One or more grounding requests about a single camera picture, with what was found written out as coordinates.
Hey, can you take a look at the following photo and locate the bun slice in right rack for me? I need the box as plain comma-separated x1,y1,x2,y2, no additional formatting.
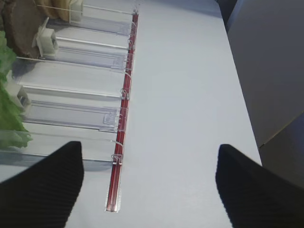
34,0,70,22

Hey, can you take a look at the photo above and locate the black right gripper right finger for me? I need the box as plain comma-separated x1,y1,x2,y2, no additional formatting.
215,144,304,228

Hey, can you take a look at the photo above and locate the green lettuce leaf in rack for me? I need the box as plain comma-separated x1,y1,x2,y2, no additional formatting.
0,31,32,148

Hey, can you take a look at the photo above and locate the white rack pusher block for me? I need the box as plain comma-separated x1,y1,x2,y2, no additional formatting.
69,0,83,22
31,17,58,57
4,70,31,112

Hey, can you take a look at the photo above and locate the red rack rail strip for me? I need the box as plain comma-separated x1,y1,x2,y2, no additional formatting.
106,11,138,212

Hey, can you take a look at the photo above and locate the grey cabinet panel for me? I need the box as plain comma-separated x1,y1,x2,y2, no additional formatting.
218,0,304,186

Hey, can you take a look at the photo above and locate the clear right food rack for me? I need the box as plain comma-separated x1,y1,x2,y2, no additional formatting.
0,0,140,177

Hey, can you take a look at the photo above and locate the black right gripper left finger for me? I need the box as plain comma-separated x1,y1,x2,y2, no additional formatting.
0,141,84,228

